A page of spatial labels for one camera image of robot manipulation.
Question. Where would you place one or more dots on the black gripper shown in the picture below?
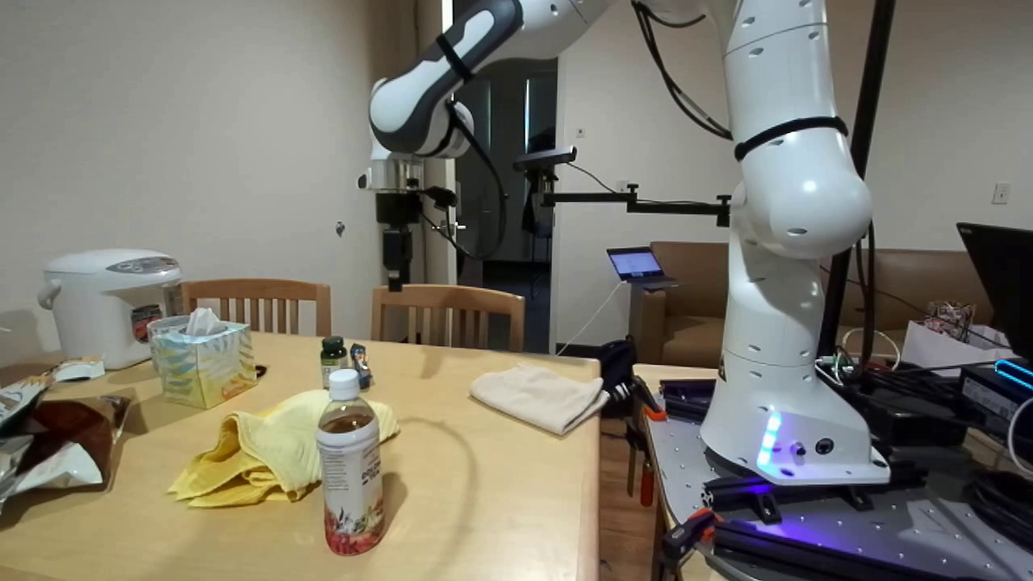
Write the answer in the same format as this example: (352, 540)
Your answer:
(402, 207)

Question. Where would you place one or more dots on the tall tea bottle white cap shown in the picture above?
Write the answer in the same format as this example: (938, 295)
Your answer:
(349, 471)

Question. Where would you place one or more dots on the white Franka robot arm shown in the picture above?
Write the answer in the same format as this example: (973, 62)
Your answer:
(794, 323)

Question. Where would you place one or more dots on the wooden chair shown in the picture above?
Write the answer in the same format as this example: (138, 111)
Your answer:
(259, 290)
(446, 300)

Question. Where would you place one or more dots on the beige folded cloth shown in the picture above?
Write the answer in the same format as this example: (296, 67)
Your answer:
(538, 395)

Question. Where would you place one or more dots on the patterned tissue box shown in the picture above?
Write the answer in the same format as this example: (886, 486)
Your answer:
(204, 360)

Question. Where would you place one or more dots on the small laptop blue screen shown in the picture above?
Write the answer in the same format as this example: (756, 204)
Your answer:
(638, 261)

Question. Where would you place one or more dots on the yellow cloth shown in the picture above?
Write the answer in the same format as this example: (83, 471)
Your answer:
(259, 453)

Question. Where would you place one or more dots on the brown sofa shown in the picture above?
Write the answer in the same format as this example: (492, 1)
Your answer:
(688, 290)

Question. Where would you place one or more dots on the white electric water pot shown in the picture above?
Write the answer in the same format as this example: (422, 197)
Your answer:
(101, 308)

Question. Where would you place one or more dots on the brown snack bag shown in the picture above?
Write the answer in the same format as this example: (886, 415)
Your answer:
(83, 425)

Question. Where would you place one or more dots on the silver snack bag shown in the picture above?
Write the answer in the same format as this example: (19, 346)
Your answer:
(19, 401)

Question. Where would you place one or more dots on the black vertical pole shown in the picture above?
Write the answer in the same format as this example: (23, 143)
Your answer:
(868, 84)

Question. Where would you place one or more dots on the black monitor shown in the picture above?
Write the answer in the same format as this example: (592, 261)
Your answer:
(1005, 285)

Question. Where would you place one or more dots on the blue-lit black computer box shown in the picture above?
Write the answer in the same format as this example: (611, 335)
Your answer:
(1003, 393)

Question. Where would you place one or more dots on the black camera on boom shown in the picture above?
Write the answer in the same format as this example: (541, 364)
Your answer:
(648, 201)

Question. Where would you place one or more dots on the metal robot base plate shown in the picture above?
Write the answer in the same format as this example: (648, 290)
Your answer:
(859, 528)

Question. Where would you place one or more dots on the white wall outlet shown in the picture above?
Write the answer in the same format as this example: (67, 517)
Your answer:
(1000, 196)

